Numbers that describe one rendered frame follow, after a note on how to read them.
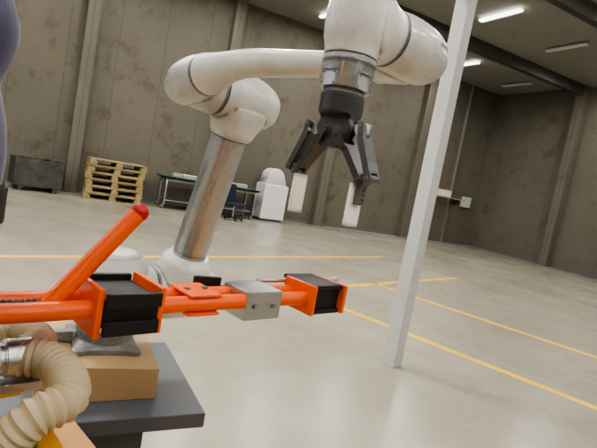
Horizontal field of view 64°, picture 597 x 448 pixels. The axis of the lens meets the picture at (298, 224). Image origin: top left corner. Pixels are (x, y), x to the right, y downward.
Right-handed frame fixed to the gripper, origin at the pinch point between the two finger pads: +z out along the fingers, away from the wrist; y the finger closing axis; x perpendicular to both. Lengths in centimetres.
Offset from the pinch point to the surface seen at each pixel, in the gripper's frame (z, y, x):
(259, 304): 14.6, 3.9, -13.3
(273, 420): 136, -133, 130
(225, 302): 14.0, 3.9, -19.7
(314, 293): 13.0, 4.8, -3.0
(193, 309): 14.8, 3.9, -24.7
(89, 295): 12.7, 2.7, -38.1
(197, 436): 136, -137, 81
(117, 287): 12.5, 0.6, -34.0
